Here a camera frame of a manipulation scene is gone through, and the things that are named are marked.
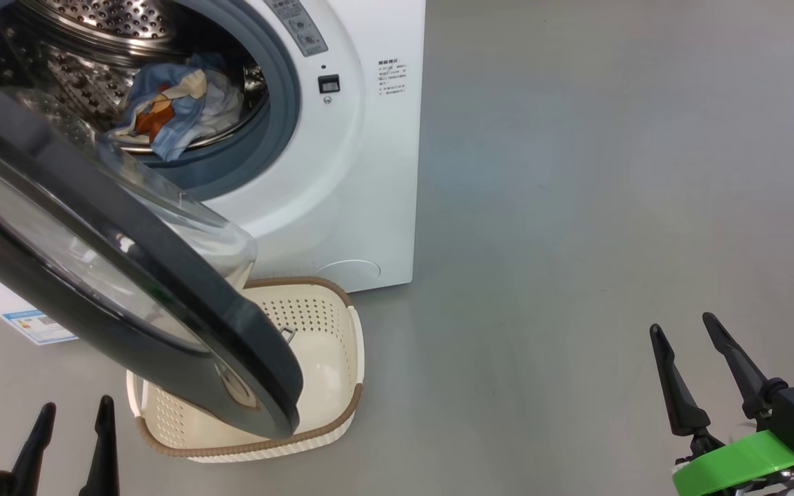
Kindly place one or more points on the grey instruction sticker with icons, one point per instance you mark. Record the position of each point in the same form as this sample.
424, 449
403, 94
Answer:
297, 27

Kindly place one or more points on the white front-load washing machine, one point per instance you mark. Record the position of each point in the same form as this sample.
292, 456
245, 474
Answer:
369, 172

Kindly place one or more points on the black door latch socket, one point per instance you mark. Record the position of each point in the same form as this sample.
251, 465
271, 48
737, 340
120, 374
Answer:
329, 84

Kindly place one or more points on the round white drain filter cover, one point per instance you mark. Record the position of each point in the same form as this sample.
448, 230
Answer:
349, 274

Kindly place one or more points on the black rimmed glass washer door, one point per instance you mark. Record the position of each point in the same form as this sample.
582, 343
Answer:
163, 289

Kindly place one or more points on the cream perforated laundry basket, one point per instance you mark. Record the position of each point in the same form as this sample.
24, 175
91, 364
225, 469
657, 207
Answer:
328, 365

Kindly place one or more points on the blue energy label sticker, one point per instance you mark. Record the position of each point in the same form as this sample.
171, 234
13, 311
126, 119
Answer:
42, 329

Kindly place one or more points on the stainless steel washing machine drum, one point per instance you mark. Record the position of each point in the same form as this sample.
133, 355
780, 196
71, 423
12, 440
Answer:
94, 21

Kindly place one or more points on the blue garment large orange patch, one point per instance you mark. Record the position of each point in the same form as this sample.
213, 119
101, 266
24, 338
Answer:
169, 110

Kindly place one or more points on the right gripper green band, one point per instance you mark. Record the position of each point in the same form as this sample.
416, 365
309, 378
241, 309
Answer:
735, 468

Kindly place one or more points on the white printed instruction label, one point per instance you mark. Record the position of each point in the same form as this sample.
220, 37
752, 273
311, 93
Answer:
392, 77

